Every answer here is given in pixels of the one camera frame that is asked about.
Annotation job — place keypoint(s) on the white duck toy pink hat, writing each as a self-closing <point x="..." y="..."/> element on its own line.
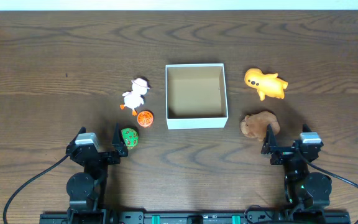
<point x="135" y="98"/>

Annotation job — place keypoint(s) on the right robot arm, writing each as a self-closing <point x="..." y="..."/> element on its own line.
<point x="307" y="193"/>

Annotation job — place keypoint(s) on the yellow rubber figure toy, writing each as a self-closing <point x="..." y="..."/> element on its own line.
<point x="266" y="84"/>

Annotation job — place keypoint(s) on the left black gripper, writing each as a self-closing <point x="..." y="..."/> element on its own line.
<point x="101" y="155"/>

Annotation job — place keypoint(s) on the brown plush toy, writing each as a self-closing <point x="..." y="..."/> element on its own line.
<point x="255" y="126"/>

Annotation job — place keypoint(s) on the orange slice toy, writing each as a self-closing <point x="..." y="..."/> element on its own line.
<point x="145" y="119"/>

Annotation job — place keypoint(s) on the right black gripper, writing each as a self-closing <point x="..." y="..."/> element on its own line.
<point x="270" y="147"/>

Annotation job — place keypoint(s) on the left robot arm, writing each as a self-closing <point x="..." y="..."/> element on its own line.
<point x="87" y="189"/>

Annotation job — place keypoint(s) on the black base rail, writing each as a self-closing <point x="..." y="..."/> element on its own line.
<point x="250" y="216"/>

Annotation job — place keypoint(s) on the white cardboard box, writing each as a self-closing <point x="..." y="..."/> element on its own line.
<point x="195" y="96"/>

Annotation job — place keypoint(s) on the green numbered ball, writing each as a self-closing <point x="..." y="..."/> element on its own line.
<point x="130" y="137"/>

